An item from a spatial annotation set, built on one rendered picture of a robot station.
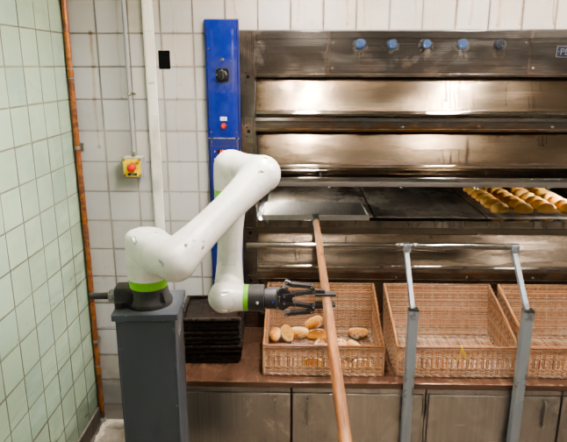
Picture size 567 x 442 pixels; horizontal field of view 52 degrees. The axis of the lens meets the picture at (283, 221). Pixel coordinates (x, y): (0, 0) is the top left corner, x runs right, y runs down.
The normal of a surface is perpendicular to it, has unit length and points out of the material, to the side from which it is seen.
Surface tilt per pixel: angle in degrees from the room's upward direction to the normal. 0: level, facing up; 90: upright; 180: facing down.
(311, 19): 90
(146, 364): 90
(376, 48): 90
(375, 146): 70
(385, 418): 89
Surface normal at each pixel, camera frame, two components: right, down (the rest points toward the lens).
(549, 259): -0.02, -0.08
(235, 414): -0.02, 0.26
